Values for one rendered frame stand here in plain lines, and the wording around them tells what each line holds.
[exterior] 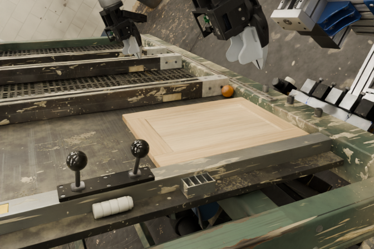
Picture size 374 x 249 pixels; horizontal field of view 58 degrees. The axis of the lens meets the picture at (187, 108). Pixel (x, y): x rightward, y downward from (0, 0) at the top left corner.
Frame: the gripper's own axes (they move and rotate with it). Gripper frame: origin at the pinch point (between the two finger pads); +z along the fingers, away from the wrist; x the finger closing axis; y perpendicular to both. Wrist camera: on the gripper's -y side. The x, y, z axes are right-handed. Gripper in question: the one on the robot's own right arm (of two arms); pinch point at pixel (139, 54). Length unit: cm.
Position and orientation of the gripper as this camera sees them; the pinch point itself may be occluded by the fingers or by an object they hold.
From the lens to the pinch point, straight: 127.8
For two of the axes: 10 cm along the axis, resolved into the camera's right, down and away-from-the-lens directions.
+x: 7.2, 0.7, -6.9
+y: -6.1, 5.5, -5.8
